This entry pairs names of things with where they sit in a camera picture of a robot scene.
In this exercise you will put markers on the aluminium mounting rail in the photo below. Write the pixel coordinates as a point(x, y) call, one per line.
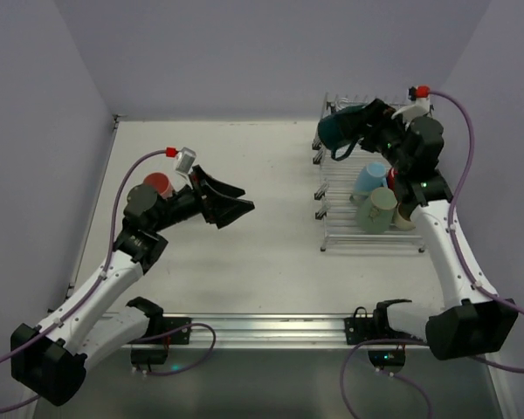
point(266, 331)

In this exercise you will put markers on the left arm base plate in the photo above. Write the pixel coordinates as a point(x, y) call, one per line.
point(165, 331)

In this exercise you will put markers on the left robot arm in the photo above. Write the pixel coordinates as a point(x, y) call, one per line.
point(53, 357)

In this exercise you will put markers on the dark green mug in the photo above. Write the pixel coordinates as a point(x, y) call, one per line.
point(337, 131)

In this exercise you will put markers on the cream small cup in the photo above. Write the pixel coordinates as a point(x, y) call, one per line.
point(401, 219)

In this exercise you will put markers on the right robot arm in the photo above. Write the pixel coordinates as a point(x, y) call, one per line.
point(472, 320)

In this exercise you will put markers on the pink cup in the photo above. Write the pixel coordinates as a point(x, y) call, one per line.
point(161, 183)

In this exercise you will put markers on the metal dish rack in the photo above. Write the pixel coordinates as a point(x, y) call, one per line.
point(337, 210)

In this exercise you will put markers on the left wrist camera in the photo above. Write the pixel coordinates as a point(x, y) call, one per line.
point(184, 161)

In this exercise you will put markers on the red mug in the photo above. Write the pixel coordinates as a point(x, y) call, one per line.
point(390, 178)

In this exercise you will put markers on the light blue mug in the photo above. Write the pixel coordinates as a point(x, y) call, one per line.
point(371, 177)

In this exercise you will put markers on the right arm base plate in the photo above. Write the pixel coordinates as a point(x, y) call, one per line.
point(364, 326)

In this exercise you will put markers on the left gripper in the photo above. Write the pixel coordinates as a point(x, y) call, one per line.
point(205, 197)

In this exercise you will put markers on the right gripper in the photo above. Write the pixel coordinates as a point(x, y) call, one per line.
point(373, 131)

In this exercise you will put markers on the light green mug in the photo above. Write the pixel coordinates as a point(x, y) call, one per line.
point(374, 209)

